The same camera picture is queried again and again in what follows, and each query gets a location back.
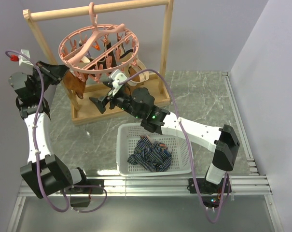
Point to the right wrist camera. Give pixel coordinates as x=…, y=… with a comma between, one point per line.
x=118, y=79

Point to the aluminium rail frame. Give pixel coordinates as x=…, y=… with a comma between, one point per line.
x=150, y=204

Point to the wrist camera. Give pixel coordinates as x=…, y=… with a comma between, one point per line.
x=22, y=57
x=118, y=79

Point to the pink round clip hanger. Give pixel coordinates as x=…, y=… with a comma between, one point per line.
x=91, y=51

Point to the white plastic basket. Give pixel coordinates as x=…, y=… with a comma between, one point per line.
x=127, y=138

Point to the brown hanging underwear left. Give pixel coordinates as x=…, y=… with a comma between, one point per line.
x=73, y=83

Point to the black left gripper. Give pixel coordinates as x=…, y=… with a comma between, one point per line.
x=55, y=73

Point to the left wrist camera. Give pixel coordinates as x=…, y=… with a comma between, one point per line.
x=22, y=57

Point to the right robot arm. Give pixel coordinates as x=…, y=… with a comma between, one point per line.
x=223, y=142

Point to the navy striped underwear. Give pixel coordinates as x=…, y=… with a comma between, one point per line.
x=152, y=155

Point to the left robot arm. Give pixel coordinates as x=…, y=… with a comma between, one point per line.
x=44, y=171

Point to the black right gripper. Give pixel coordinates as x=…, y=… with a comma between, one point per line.
x=102, y=102

